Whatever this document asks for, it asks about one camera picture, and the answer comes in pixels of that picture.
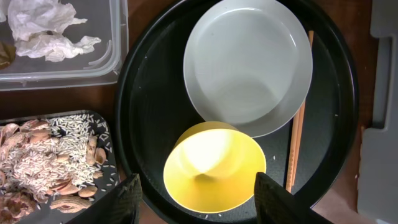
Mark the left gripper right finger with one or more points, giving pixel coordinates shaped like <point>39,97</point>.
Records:
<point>275,205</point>

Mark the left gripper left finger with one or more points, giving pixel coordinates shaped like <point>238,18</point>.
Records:
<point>119,206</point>

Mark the yellow bowl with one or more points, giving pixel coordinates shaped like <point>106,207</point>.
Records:
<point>212,168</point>

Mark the wooden chopstick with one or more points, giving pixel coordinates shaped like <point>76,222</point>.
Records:
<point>298,134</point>
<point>291,167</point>

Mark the food scraps and rice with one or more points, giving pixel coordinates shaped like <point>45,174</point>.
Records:
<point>49,160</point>

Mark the grey plate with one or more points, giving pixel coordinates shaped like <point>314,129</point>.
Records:
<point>248,63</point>

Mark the gold foil wrapper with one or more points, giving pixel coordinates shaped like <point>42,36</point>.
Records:
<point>7,55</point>

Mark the white tissue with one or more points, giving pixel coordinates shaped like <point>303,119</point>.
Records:
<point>38,26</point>

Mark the grey dishwasher rack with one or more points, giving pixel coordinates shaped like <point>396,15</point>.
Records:
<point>377,183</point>

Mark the black rectangular tray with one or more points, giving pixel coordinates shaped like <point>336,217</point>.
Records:
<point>98,125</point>

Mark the black round tray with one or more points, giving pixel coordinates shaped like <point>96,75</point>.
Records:
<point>153,109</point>

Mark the clear plastic bin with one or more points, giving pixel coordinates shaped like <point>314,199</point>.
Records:
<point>107,20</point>

